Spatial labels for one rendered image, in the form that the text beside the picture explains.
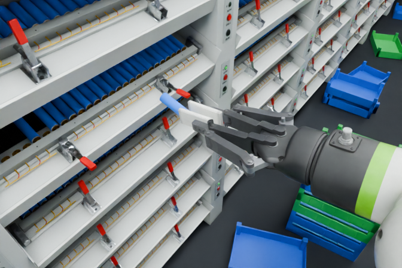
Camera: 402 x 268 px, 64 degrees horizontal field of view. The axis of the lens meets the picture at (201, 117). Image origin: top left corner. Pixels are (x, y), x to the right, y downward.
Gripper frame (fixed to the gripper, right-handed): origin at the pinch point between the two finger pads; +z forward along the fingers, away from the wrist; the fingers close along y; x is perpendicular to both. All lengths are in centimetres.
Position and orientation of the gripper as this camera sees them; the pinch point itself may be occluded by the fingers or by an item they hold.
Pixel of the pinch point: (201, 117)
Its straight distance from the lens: 53.4
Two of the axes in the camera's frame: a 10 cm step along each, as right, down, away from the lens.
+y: -6.1, 5.4, -5.8
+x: 1.4, 8.0, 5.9
